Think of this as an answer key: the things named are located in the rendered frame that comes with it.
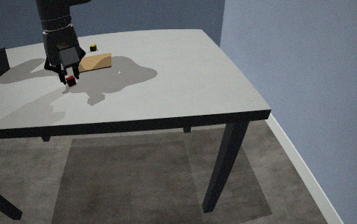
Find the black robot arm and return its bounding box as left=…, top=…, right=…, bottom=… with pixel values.
left=35, top=0, right=91, bottom=70

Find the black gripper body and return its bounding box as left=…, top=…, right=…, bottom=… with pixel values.
left=42, top=24, right=80, bottom=66

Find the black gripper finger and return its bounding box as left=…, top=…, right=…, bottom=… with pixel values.
left=44, top=55, right=67, bottom=85
left=72, top=47, right=86, bottom=79

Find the tan mat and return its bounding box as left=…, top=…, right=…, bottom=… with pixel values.
left=78, top=53, right=111, bottom=73

